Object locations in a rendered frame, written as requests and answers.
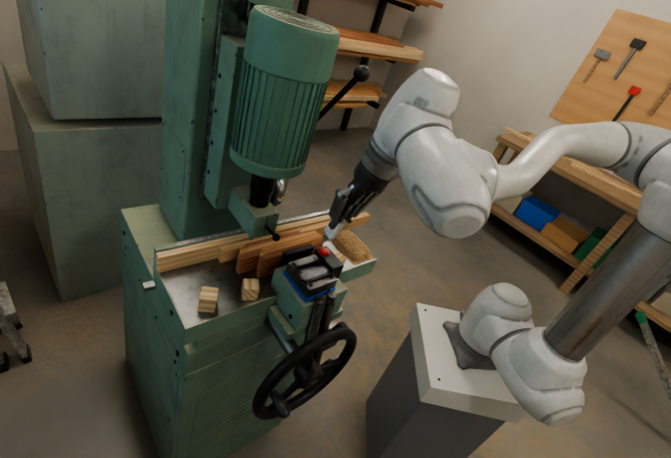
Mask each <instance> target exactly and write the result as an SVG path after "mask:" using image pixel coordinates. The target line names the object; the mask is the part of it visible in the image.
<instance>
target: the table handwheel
mask: <svg viewBox="0 0 671 458"><path fill-rule="evenodd" d="M266 324H267V325H268V327H269V328H270V330H271V332H272V333H273V335H274V336H275V338H276V339H277V341H278V342H279V344H280V345H281V347H282V348H283V350H284V352H285V353H286V355H287V356H286V357H285V358H284V359H283V360H282V361H281V362H280V363H279V364H278V365H277V366H276V367H275V368H274V369H273V370H272V371H271V372H270V373H269V374H268V376H267V377H266V378H265V379H264V381H263V382H262V383H261V385H260V386H259V388H258V390H257V392H256V394H255V396H254V399H253V404H252V409H253V412H254V414H255V416H256V417H258V418H259V419H262V420H270V419H275V418H278V417H280V415H279V414H278V412H277V410H276V408H275V406H274V403H272V404H271V405H269V406H265V404H266V401H267V399H268V397H269V396H270V394H271V393H272V391H273V390H274V388H275V387H276V386H277V385H278V384H279V382H280V381H281V380H282V379H283V378H284V377H285V376H286V375H287V374H288V373H289V372H290V371H291V370H292V369H293V368H294V369H295V370H294V377H295V378H296V380H295V381H294V382H293V383H292V384H291V385H290V386H289V387H288V388H287V390H286V391H285V392H284V393H283V394H281V396H282V397H283V398H284V400H286V399H287V398H288V397H289V396H290V395H291V394H293V393H294V392H295V391H296V390H297V389H298V388H299V387H301V388H302V389H304V390H303V391H302V392H300V393H299V394H297V395H296V396H294V397H292V398H290V399H289V400H287V401H286V402H287V404H288V405H289V407H290V409H291V411H293V410H295V409H297V408H298V407H300V406H302V405H303V404H305V403H306V402H307V401H309V400H310V399H312V398H313V397H314V396H315V395H317V394H318V393H319V392H320V391H322V390H323V389H324V388H325V387H326V386H327V385H328V384H329V383H330V382H331V381H332V380H333V379H334V378H335V377H336V376H337V375H338V374H339V373H340V372H341V371H342V369H343V368H344V367H345V366H346V364H347V363H348V362H349V360H350V358H351V357H352V355H353V353H354V350H355V348H356V343H357V338H356V335H355V333H354V331H353V330H351V329H350V328H347V327H337V328H333V329H330V330H327V331H325V332H323V333H320V334H318V335H317V336H315V337H313V338H311V339H310V340H308V341H306V342H305V343H303V344H302V345H301V346H299V345H298V344H297V342H296V341H295V339H292V340H290V341H288V342H285V340H284V339H283V337H282V336H281V334H280V333H279V331H278V330H277V328H276V327H275V325H274V324H273V322H272V321H271V319H270V318H269V317H268V318H267V320H266ZM339 340H345V346H344V348H343V350H342V352H341V354H340V355H339V357H338V358H337V359H334V360H332V361H330V362H327V363H324V364H321V365H318V364H317V362H316V361H315V360H314V352H316V351H317V350H319V349H321V348H322V347H324V346H326V345H328V344H330V343H333V342H335V341H339ZM325 370H326V372H325V373H324V374H323V371H325Z"/></svg>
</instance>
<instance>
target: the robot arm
mask: <svg viewBox="0 0 671 458"><path fill-rule="evenodd" d="M459 94H460V89H459V87H458V86H457V85H456V84H455V83H454V82H453V81H452V80H451V79H450V78H449V77H448V76H447V75H446V74H444V73H443V72H441V71H439V70H436V69H433V68H421V69H419V70H417V71H416V72H415V73H414V74H412V75H411V76H410V77H409V78H408V79H407V80H406V81H405V82H404V83H403V84H402V85H401V86H400V88H399V89H398V90H397V91H396V93H395V94H394V95H393V97H392V98H391V99H390V101H389V102H388V104H387V106H386V107H385V109H384V110H383V112H382V114H381V116H380V118H379V120H378V123H377V127H376V130H375V131H374V133H373V134H372V135H371V137H370V139H369V141H368V142H367V144H366V145H365V147H364V148H363V150H362V151H361V154H360V161H359V162H358V164H357V165H356V167H355V168H354V171H353V180H352V181H351V182H350V183H349V184H348V185H347V188H346V189H344V190H341V189H337V190H336V191H335V199H334V201H333V204H332V206H331V209H330V211H329V216H330V218H331V219H332V220H331V221H330V222H329V224H328V225H327V227H326V228H325V229H324V232H325V234H326V235H327V237H328V239H329V240H331V239H334V238H335V237H336V235H337V234H338V233H339V232H340V230H341V229H342V228H343V226H344V225H345V224H346V222H348V223H349V224H350V223H352V220H351V218H352V217H354V218H356V217H357V216H358V215H359V214H360V213H361V212H362V211H363V210H364V209H365V208H366V207H367V206H368V205H369V204H370V203H371V202H372V201H373V200H374V199H375V198H376V197H377V196H379V195H380V194H381V193H382V192H383V190H384V189H385V188H386V186H387V185H388V184H389V183H390V181H394V180H396V179H397V178H398V177H400V179H401V182H402V185H403V187H404V190H405V192H406V194H407V196H408V198H409V200H410V203H411V205H412V206H413V208H414V210H415V212H416V213H417V215H418V216H419V218H420V219H421V220H422V221H423V223H424V224H425V225H426V226H427V227H428V228H429V229H431V230H432V231H433V232H435V233H436V234H438V235H440V236H444V237H449V238H463V237H467V236H470V235H472V234H474V233H476V232H477V231H479V230H480V229H481V228H482V227H483V226H484V225H485V224H486V222H487V220H488V217H489V214H490V210H491V205H492V203H493V202H496V201H502V200H507V199H512V198H515V197H518V196H520V195H522V194H524V193H525V192H527V191H528V190H530V189H531V188H532V187H533V186H534V185H535V184H536V183H537V182H538V181H539V180H540V179H541V178H542V177H543V176H544V175H545V174H546V173H547V171H548V170H549V169H550V168H551V167H552V166H553V165H554V164H555V163H556V162H557V160H558V159H559V158H560V157H568V158H571V159H575V160H578V161H581V162H583V163H586V164H588V165H591V166H593V167H597V168H602V169H606V170H609V171H613V173H614V174H615V175H616V176H618V177H620V178H622V179H623V180H625V181H627V182H628V183H630V184H631V185H633V186H634V187H636V188H638V189H639V190H641V191H642V192H643V194H642V198H641V202H640V206H639V208H638V211H637V219H638V222H637V223H636V224H635V225H634V226H633V227H632V229H631V230H630V231H629V232H628V233H627V234H626V236H625V237H624V238H623V239H622V240H621V241H620V243H619V244H618V245H617V246H616V247H615V248H614V250H613V251H611V252H610V253H609V254H608V256H607V257H606V258H605V259H604V260H603V262H602V263H601V264H600V265H599V266H598V267H597V269H596V270H595V271H594V272H593V273H592V274H591V276H590V277H589V278H588V279H587V280H586V281H585V283H584V284H583V285H582V286H581V287H580V288H579V290H578V291H577V292H576V293H575V294H574V295H573V297H572V298H571V299H570V300H569V301H568V302H567V304H566V305H565V306H564V307H563V308H562V310H561V311H560V312H559V313H558V314H557V315H556V317H555V318H554V319H553V320H552V321H551V322H550V324H549V325H548V326H547V327H534V324H533V321H532V318H531V314H532V309H531V305H530V302H529V299H528V298H527V296H526V295H525V293H524V292H523V291H522V290H521V289H519V288H518V287H516V286H514V285H512V284H509V283H505V282H501V283H497V284H494V285H490V286H488V287H487V288H485V289H484V290H482V291H481V292H480V293H479V294H478V295H477V296H476V297H475V299H474V300H473V301H472V303H471V304H470V305H469V307H468V309H467V310H466V311H465V310H463V311H461V312H460V314H459V315H460V320H461V322H460V323H455V322H451V321H445V322H444V323H443V325H442V326H443V328H444V329H445V331H446V332H447V335H448V338H449V340H450V343H451V346H452V348H453V351H454V354H455V356H456V363H457V366H458V367H459V368H460V369H462V370H466V369H484V370H497V371H498V373H499V375H500V377H501V378H502V380H503V381H504V383H505V385H506V386H507V388H508V389H509V391H510V392H511V394H512V395H513V397H514V398H515V399H516V401H517V402H518V403H519V404H520V405H521V407H522V408H523V409H524V410H525V411H526V412H528V413H529V414H530V415H531V416H532V417H533V418H535V419H536V420H537V421H539V422H542V423H544V424H546V425H548V426H558V425H562V424H565V423H568V422H570V421H572V420H574V419H576V418H578V417H579V416H580V415H581V413H582V410H583V408H584V404H585V396H584V392H583V391H582V389H581V388H580V387H581V386H582V383H583V379H584V376H585V374H586V372H587V363H586V359H585V356H586V355H587V354H588V353H589V352H590V351H591V350H592V349H593V348H594V347H595V346H596V345H597V344H598V343H599V342H600V341H601V340H602V339H603V338H604V337H605V336H606V335H607V334H608V333H609V332H610V331H611V330H612V329H613V328H614V327H615V326H616V325H617V324H618V323H619V322H620V321H621V320H622V319H623V318H624V317H625V316H626V315H627V314H628V313H629V312H630V311H631V310H632V309H633V308H634V307H635V306H636V305H637V304H638V303H639V302H641V301H642V300H643V299H644V298H645V297H646V296H647V295H648V294H649V293H650V292H651V291H652V290H653V289H654V288H655V287H656V286H657V285H658V284H659V283H660V282H661V281H662V280H663V279H664V278H665V277H666V276H667V275H668V274H669V273H670V272H671V130H667V129H663V128H660V127H656V126H652V125H647V124H642V123H635V122H599V123H589V124H572V125H562V126H556V127H553V128H550V129H547V130H545V131H543V132H542V133H540V134H539V135H538V136H536V137H535V138H534V139H533V140H532V141H531V142H530V143H529V144H528V146H527V147H526V148H525V149H524V150H523V151H522V152H521V153H520V154H519V155H518V156H517V157H516V158H515V159H514V160H513V161H512V162H511V163H510V164H509V165H507V166H502V165H498V164H497V161H496V159H495V157H494V156H493V155H492V154H491V153H490V152H488V151H485V150H482V149H480V148H478V147H476V146H474V145H472V144H470V143H468V142H467V141H465V140H463V139H457V138H456V137H455V135H454V134H453V131H452V121H451V117H452V116H453V114H454V112H455V110H456V107H457V103H458V99H459Z"/></svg>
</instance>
